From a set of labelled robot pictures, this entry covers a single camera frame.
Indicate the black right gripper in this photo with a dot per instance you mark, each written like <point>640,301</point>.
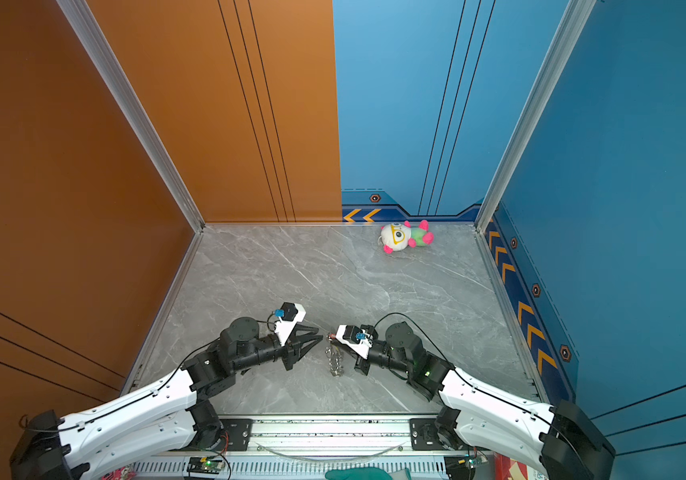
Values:
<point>362,365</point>

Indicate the metal key holder with rings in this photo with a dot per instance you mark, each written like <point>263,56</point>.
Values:
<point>335,358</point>

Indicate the white pink plush toy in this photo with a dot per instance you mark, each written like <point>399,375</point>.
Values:
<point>397,237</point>

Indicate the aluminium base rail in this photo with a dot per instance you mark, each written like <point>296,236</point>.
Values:
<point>306,447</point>

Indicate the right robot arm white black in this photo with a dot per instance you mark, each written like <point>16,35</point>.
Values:
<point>559,441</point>

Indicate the green work glove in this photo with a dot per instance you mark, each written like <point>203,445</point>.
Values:
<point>367,473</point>

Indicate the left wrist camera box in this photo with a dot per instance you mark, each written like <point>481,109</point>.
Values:
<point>287,317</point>

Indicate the aluminium corner post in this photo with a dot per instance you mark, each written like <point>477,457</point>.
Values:
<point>89,33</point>
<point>569,30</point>

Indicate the small green circuit board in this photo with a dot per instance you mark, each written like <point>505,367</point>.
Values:
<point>206,465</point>

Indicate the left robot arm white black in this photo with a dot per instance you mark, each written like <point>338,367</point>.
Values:
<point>171,413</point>

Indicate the aluminium corner post left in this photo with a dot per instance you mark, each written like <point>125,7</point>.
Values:
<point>89,33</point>

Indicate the aluminium corner post right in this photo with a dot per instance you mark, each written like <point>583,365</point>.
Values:
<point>569,30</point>

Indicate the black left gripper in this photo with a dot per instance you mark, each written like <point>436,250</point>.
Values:
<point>293,348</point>

